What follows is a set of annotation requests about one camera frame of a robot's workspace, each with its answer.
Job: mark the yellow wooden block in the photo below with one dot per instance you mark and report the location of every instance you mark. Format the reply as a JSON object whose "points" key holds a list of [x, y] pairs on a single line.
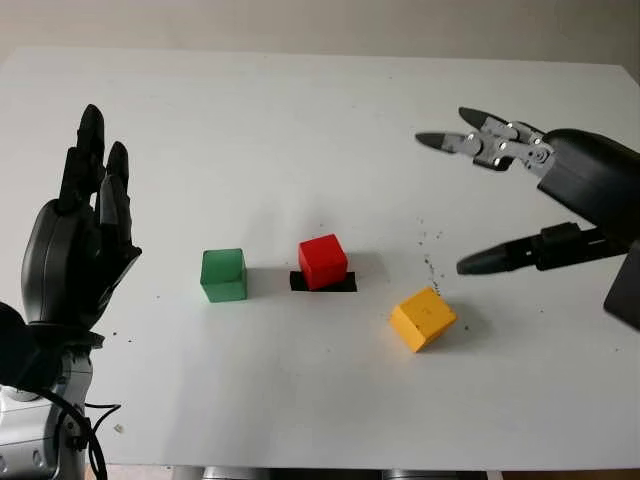
{"points": [[422, 317]]}

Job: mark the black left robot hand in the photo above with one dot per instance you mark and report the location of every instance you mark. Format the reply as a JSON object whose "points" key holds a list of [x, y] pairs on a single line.
{"points": [[65, 260]]}

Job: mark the red wooden block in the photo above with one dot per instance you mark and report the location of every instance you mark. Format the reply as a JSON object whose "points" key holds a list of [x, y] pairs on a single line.
{"points": [[322, 260]]}

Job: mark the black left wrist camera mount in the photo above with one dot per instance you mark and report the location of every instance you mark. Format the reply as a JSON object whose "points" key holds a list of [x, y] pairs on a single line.
{"points": [[25, 350]]}

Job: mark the black tape patch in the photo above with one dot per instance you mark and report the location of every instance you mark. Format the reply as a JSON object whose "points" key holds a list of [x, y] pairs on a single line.
{"points": [[350, 282]]}

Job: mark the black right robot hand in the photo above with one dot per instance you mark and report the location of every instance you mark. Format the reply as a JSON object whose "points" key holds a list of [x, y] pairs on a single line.
{"points": [[590, 175]]}

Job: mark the green wooden block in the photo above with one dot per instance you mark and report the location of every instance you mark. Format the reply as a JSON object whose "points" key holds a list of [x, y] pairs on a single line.
{"points": [[222, 275]]}

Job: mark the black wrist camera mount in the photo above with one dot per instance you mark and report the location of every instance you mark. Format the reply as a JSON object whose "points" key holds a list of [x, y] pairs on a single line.
{"points": [[25, 350], [627, 295]]}

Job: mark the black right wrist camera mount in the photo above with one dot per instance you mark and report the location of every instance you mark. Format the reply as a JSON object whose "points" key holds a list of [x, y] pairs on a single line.
{"points": [[627, 295]]}

